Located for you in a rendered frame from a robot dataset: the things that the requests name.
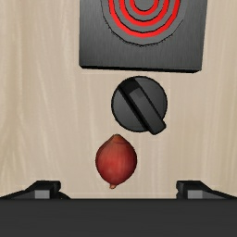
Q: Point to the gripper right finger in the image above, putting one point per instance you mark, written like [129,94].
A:
[191,189]

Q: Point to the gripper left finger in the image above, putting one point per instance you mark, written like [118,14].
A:
[46,189]

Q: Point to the red onion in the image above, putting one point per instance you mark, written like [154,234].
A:
[116,162]

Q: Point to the stove plate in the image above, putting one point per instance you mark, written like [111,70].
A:
[139,49]

